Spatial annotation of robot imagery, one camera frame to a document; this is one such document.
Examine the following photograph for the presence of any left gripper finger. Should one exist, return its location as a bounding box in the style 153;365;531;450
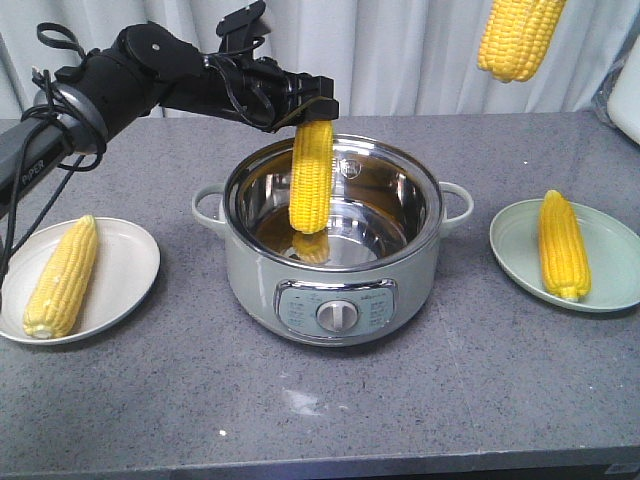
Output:
287;97;339;123

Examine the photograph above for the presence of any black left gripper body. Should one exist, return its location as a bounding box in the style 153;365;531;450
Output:
199;54;334;133

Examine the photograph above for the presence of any corn cob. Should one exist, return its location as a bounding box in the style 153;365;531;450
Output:
289;120;333;234
22;215;99;340
477;0;566;83
538;190;591;301

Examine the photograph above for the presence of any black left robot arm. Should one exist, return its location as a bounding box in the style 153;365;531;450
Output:
1;18;339;214

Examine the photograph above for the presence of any white pleated curtain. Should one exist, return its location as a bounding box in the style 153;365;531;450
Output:
0;0;640;120

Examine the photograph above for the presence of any green electric cooking pot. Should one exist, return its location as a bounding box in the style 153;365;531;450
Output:
191;134;474;347

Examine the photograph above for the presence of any beige round plate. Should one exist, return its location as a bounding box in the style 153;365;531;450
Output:
1;217;160;346

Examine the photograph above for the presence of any light green round plate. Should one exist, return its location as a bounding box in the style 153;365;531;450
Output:
489;199;639;314

